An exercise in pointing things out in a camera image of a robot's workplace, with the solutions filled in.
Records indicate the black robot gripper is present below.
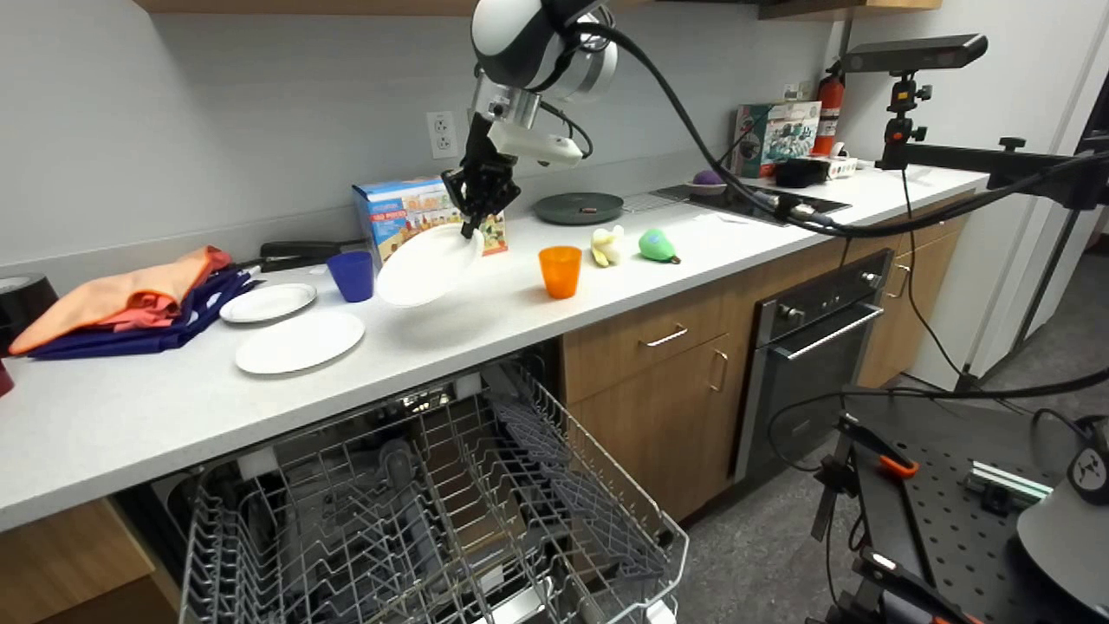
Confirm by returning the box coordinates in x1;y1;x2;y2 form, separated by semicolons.
441;114;521;242

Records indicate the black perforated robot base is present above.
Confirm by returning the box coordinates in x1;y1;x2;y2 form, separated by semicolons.
814;392;1105;624

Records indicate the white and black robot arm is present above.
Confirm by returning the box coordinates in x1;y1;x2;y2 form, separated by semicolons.
441;0;617;239

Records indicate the dark grey round plate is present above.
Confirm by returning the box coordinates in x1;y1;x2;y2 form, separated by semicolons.
532;190;625;225

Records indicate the small white plate left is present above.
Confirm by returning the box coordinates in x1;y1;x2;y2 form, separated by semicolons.
218;285;315;327

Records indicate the metal dishwasher rack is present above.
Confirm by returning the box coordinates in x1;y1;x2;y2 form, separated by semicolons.
180;362;688;624

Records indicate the black bowl on counter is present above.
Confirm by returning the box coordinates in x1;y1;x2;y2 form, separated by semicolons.
773;159;830;188

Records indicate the orange plastic cup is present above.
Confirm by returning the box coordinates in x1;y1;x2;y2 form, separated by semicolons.
541;247;582;297

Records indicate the colourful cardboard box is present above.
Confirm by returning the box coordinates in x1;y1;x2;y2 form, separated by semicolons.
355;175;464;263

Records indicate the pale yellow toy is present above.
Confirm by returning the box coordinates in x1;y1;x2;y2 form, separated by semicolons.
588;225;625;265

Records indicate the blue plastic cup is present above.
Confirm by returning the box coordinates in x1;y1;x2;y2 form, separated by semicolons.
327;250;374;302

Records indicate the green toy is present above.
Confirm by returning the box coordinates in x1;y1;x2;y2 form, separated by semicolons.
638;230;675;263

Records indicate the purple object on stove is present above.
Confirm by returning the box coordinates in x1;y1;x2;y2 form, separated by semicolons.
688;169;724;190

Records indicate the blue cloth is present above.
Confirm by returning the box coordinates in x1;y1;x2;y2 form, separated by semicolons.
30;265;256;359

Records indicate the black stovetop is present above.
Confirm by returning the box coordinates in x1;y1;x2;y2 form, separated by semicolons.
662;182;837;220

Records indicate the wooden cabinet door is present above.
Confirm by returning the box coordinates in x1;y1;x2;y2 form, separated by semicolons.
569;335;730;518

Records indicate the orange cloth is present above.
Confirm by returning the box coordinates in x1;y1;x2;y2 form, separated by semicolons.
11;247;232;357

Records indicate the black built-in oven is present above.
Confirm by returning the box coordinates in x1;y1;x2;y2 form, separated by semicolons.
733;253;887;484

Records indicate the red fire extinguisher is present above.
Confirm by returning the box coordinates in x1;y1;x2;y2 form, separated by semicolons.
812;68;844;159

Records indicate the black appliance far left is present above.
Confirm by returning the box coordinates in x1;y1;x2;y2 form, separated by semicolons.
0;277;54;351

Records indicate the wall power outlet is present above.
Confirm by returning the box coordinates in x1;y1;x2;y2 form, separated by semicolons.
426;110;462;159

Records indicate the wooden drawer with handle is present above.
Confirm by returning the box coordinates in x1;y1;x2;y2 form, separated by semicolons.
560;285;743;403

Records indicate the boxed item by wall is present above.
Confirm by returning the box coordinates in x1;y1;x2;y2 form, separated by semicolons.
730;99;820;175

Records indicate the black cable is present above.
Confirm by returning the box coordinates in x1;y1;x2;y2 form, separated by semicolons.
574;18;1109;464

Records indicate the camera on tripod mount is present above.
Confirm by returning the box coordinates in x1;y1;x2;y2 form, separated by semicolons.
837;35;986;169

